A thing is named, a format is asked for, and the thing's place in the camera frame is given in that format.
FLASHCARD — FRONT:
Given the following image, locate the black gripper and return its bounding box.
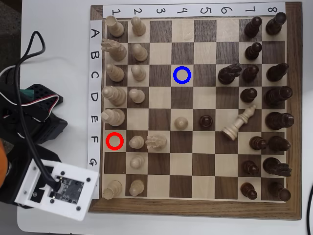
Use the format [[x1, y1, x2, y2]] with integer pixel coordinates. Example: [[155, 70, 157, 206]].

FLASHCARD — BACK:
[[0, 144, 62, 211]]

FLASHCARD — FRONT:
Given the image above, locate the light wooden bishop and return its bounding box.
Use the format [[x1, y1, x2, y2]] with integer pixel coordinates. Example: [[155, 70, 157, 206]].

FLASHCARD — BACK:
[[221, 104, 257, 141], [105, 63, 125, 83]]

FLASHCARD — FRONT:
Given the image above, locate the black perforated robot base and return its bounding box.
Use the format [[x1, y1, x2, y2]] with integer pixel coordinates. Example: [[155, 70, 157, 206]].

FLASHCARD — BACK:
[[21, 84, 68, 145]]

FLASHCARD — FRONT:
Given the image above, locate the light wooden rook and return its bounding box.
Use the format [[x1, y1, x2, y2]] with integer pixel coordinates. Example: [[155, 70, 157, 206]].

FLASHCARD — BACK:
[[102, 180, 123, 200], [104, 15, 125, 38]]

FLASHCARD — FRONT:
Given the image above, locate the light wooden king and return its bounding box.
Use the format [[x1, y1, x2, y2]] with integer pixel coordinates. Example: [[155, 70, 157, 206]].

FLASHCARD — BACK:
[[100, 108, 126, 127]]

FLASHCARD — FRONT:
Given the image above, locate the light wooden queen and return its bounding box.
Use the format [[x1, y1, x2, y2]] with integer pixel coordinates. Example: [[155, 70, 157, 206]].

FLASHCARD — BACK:
[[101, 86, 127, 107]]

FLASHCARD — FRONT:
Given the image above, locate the light wooden pawn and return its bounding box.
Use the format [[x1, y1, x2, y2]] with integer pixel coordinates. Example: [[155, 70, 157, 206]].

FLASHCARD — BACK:
[[128, 88, 146, 104], [130, 16, 147, 37], [174, 117, 189, 130], [129, 155, 145, 169], [132, 43, 149, 62], [129, 180, 145, 197], [131, 65, 147, 82], [129, 135, 145, 149]]

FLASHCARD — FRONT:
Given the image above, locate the white paper letter strip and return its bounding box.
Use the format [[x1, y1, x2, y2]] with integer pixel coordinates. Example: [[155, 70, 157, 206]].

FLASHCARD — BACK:
[[86, 19, 103, 200]]

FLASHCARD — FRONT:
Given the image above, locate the light wooden knight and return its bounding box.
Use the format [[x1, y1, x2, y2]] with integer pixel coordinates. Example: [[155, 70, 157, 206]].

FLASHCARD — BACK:
[[145, 135, 168, 151], [100, 38, 128, 62]]

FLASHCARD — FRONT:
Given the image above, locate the wooden chessboard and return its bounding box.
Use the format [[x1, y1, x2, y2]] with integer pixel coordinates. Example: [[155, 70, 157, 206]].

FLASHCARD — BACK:
[[86, 1, 303, 221]]

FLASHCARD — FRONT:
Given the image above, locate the dark wooden pawn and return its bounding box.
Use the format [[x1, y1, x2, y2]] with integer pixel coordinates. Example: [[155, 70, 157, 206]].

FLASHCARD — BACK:
[[244, 16, 263, 39], [198, 115, 216, 130], [249, 136, 268, 151], [241, 160, 260, 176], [242, 65, 260, 83], [240, 88, 258, 103], [240, 182, 258, 201], [245, 42, 263, 61]]

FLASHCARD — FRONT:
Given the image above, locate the white paper number strip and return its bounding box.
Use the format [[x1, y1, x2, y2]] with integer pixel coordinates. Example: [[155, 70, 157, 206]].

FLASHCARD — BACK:
[[102, 1, 286, 19]]

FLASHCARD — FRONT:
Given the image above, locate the dark wooden knight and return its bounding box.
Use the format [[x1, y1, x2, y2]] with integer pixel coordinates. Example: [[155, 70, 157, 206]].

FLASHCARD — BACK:
[[217, 63, 243, 86], [263, 157, 293, 177]]

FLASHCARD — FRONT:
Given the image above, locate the dark wooden bishop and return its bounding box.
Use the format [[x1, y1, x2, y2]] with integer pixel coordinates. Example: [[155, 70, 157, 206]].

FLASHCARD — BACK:
[[268, 136, 291, 152], [266, 63, 290, 83]]

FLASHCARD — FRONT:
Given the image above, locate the dark wooden king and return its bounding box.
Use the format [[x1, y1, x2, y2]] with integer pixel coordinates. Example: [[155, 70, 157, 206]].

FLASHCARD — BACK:
[[265, 112, 295, 130]]

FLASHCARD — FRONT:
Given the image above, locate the dark wooden rook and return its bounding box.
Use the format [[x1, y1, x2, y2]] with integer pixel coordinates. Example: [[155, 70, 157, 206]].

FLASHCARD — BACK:
[[266, 11, 287, 36], [268, 182, 291, 202]]

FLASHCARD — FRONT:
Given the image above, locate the dark wooden queen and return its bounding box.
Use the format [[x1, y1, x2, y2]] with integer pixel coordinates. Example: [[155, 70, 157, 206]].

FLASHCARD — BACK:
[[264, 85, 293, 107]]

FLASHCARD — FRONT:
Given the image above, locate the black camera cable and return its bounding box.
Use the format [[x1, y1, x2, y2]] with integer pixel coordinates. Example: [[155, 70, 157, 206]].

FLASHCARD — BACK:
[[13, 30, 62, 194]]

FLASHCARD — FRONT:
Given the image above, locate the white red servo wire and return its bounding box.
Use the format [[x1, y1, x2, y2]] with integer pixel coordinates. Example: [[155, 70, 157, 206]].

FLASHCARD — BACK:
[[0, 65, 61, 108], [30, 105, 54, 123]]

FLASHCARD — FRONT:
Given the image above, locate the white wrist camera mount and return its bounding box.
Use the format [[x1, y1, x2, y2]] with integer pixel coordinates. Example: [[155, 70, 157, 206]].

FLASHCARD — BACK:
[[14, 158, 100, 221]]

